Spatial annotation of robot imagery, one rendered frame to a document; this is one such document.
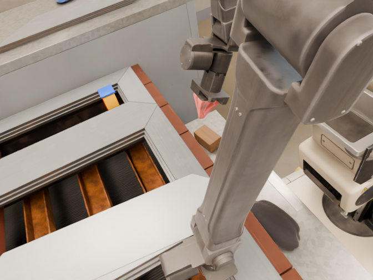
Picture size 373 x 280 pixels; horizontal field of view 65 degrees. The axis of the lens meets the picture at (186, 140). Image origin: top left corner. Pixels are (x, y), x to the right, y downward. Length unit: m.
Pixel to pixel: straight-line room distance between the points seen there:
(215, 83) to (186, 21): 0.76
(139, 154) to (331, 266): 0.77
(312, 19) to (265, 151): 0.13
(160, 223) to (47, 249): 0.31
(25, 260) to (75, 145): 0.40
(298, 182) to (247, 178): 1.25
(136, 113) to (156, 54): 0.43
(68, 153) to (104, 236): 0.37
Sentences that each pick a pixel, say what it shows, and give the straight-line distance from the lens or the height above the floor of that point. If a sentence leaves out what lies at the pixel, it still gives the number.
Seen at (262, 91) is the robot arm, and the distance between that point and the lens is 0.22.
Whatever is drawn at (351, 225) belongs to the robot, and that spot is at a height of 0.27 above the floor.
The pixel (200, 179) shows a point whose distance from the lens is 0.87.
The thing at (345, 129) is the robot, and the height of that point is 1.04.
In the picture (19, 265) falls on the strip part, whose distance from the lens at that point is 0.95.
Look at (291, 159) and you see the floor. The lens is 1.99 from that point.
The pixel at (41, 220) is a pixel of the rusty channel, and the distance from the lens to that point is 1.22.
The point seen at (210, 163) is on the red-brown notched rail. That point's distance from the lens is 0.93.
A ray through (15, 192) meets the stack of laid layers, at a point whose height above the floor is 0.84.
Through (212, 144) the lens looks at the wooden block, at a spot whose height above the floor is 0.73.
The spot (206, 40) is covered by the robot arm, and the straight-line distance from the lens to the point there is 0.72.
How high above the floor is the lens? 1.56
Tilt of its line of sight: 47 degrees down
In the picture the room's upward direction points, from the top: 14 degrees counter-clockwise
